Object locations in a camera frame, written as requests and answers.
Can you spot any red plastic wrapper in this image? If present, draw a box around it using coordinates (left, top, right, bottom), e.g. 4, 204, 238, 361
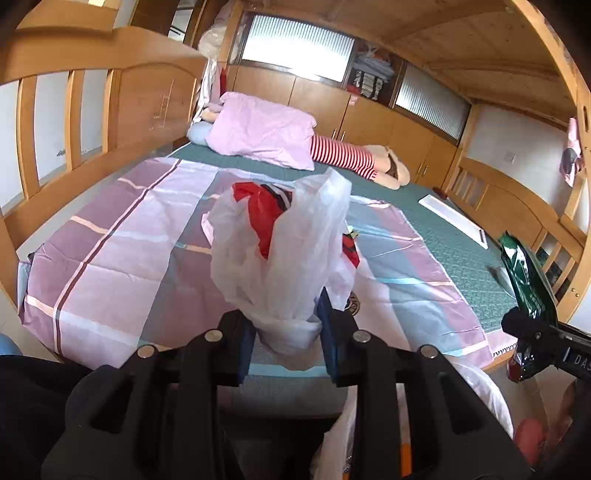
232, 181, 296, 259

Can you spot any wooden wall cabinet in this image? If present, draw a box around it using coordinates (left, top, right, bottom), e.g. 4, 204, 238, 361
226, 64, 472, 190

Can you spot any green bed mat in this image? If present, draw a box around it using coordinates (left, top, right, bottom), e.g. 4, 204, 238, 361
172, 141, 520, 335

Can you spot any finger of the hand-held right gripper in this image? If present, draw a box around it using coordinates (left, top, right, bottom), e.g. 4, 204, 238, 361
501, 308, 561, 346

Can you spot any person's right forearm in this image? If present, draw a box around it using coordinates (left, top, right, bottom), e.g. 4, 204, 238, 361
547, 378, 589, 464

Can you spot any flat white box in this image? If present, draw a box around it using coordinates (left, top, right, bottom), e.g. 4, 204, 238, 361
418, 194, 490, 251

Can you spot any plush doll with striped clothes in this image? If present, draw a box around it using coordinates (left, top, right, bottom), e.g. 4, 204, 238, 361
196, 104, 413, 189

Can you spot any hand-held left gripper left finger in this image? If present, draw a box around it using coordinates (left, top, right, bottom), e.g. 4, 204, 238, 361
41, 310, 257, 480

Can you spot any plaid pink bed sheet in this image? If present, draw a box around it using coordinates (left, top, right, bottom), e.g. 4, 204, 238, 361
21, 157, 495, 370

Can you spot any hanging pink cloth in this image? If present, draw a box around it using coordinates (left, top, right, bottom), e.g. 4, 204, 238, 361
558, 117, 584, 188

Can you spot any narrow ribbed glass window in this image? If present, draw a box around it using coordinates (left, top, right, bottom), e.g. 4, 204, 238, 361
394, 65, 472, 140

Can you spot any person's dark clothing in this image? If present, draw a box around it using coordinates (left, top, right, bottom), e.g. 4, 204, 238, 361
0, 354, 95, 480

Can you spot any blue grey quilt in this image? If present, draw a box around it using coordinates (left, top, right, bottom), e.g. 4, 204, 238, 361
17, 259, 34, 317

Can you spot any red rounded object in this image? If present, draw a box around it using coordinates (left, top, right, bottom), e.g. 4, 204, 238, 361
513, 416, 549, 468

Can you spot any white plastic bag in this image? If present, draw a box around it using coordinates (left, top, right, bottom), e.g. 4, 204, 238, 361
201, 172, 357, 371

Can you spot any red and black small wrapper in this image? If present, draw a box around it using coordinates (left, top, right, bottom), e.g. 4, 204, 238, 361
342, 228, 362, 269

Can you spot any wooden footboard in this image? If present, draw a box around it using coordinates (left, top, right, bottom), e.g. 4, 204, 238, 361
444, 154, 588, 320

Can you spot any pink pillow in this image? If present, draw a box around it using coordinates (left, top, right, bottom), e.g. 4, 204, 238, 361
206, 91, 317, 171

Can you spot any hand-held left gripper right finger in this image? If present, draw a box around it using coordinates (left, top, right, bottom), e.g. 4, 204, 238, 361
316, 288, 532, 480

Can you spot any wide ribbed glass window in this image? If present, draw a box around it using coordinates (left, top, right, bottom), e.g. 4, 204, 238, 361
240, 13, 357, 85

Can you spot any stuffed clear plastic bag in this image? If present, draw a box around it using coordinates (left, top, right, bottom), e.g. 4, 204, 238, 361
198, 22, 228, 60

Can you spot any light blue pillow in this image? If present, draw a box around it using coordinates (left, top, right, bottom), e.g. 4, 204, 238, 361
187, 121, 214, 147

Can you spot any dark green snack packet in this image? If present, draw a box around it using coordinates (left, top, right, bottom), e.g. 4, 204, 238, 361
498, 233, 560, 384

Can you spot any open shelf with clutter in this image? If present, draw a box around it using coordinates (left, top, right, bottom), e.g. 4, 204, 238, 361
345, 42, 399, 106

